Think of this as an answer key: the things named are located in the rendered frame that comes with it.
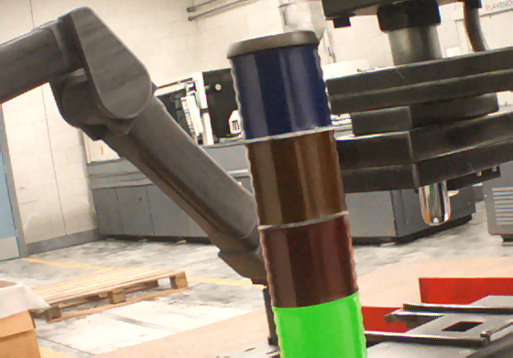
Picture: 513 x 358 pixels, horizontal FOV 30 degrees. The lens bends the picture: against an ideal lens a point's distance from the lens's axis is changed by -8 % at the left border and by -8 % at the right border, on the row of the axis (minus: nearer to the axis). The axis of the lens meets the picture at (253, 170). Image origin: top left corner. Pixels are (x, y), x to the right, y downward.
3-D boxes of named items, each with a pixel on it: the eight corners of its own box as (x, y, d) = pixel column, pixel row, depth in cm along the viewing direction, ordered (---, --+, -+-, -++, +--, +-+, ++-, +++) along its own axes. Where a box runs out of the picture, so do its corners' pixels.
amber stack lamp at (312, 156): (308, 209, 44) (295, 133, 44) (365, 205, 41) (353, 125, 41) (238, 226, 42) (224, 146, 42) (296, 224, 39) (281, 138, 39)
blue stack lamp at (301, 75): (294, 129, 44) (280, 55, 44) (352, 121, 41) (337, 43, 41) (223, 143, 42) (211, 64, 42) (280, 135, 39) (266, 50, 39)
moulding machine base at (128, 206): (98, 241, 1212) (83, 163, 1207) (167, 226, 1267) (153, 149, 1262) (396, 248, 752) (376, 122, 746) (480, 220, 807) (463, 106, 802)
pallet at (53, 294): (127, 282, 816) (124, 265, 815) (189, 288, 734) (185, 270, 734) (4, 311, 747) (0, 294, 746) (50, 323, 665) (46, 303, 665)
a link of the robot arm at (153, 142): (293, 289, 107) (81, 92, 92) (255, 288, 112) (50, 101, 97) (319, 244, 110) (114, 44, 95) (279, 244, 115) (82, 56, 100)
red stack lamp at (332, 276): (320, 285, 45) (308, 212, 44) (376, 286, 41) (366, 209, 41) (253, 306, 42) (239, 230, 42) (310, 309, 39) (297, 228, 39)
